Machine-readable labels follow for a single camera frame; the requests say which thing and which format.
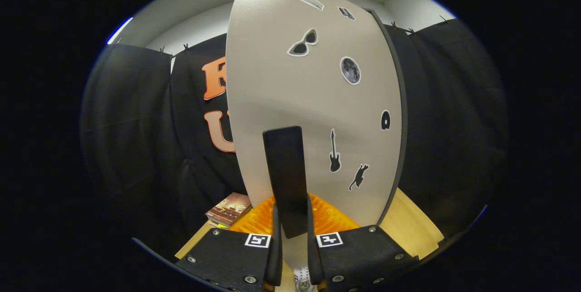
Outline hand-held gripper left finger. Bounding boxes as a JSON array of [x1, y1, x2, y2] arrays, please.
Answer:
[[175, 194, 283, 292]]

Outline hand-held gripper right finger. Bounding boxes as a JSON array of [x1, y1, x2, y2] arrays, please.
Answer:
[[307, 193, 420, 292]]

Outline black cabinet door handle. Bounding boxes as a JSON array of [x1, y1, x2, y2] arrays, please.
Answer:
[[262, 125, 310, 239]]

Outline beige shoe cabinet door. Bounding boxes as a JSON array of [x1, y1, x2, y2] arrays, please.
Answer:
[[226, 0, 403, 270]]

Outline brown book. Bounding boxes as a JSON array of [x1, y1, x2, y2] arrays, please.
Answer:
[[205, 192, 252, 227]]

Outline black backdrop cloth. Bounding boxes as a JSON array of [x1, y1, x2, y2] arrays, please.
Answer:
[[81, 19, 508, 261]]

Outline row of black cloth clips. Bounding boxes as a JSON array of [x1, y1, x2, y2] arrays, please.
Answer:
[[158, 15, 450, 56]]

